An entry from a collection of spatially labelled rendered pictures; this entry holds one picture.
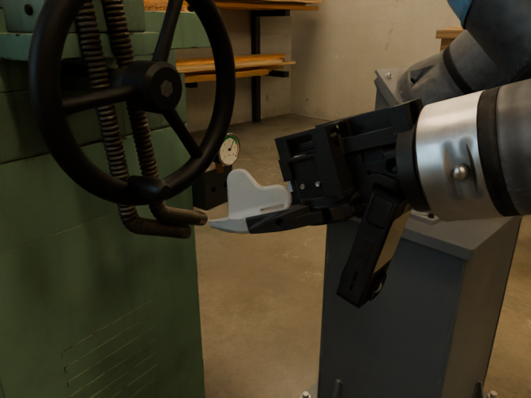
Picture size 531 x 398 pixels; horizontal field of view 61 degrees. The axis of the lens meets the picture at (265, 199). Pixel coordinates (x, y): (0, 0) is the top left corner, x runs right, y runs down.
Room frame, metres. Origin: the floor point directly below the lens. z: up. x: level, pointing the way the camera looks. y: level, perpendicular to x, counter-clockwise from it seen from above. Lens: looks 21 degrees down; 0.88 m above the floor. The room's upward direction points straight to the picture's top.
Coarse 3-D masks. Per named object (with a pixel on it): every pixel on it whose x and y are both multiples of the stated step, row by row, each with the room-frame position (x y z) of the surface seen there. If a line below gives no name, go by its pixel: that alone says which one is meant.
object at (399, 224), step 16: (384, 192) 0.33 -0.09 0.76; (400, 192) 0.34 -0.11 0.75; (368, 208) 0.33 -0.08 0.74; (384, 208) 0.33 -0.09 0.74; (400, 208) 0.33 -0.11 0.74; (368, 224) 0.33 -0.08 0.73; (384, 224) 0.32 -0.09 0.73; (400, 224) 0.34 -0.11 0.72; (368, 240) 0.33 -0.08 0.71; (384, 240) 0.32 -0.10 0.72; (352, 256) 0.34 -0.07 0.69; (368, 256) 0.33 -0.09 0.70; (384, 256) 0.34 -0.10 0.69; (352, 272) 0.34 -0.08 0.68; (368, 272) 0.33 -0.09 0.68; (384, 272) 0.35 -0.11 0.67; (352, 288) 0.33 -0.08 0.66; (368, 288) 0.33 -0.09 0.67; (352, 304) 0.34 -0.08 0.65
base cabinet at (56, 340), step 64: (0, 192) 0.55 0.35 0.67; (64, 192) 0.62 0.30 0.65; (0, 256) 0.53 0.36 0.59; (64, 256) 0.60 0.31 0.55; (128, 256) 0.69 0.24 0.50; (192, 256) 0.82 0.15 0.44; (0, 320) 0.52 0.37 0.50; (64, 320) 0.59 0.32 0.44; (128, 320) 0.68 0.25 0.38; (192, 320) 0.81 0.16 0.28; (0, 384) 0.51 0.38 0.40; (64, 384) 0.57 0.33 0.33; (128, 384) 0.66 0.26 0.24; (192, 384) 0.79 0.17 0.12
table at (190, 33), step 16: (0, 16) 0.59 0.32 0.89; (160, 16) 0.79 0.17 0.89; (192, 16) 0.85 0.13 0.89; (0, 32) 0.58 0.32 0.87; (16, 32) 0.58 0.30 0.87; (144, 32) 0.64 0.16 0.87; (176, 32) 0.81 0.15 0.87; (192, 32) 0.84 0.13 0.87; (0, 48) 0.56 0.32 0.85; (16, 48) 0.54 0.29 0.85; (64, 48) 0.55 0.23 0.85; (80, 48) 0.56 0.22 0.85; (112, 48) 0.60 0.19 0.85; (144, 48) 0.64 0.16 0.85; (176, 48) 0.81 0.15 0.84
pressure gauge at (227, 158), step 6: (228, 138) 0.82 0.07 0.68; (228, 144) 0.82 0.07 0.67; (234, 144) 0.83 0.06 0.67; (222, 150) 0.81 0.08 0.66; (234, 150) 0.83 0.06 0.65; (216, 156) 0.80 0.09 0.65; (222, 156) 0.81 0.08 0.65; (228, 156) 0.82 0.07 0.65; (234, 156) 0.83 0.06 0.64; (216, 162) 0.81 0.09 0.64; (222, 162) 0.80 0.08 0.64; (228, 162) 0.82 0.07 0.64; (234, 162) 0.83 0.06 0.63; (222, 168) 0.83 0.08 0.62
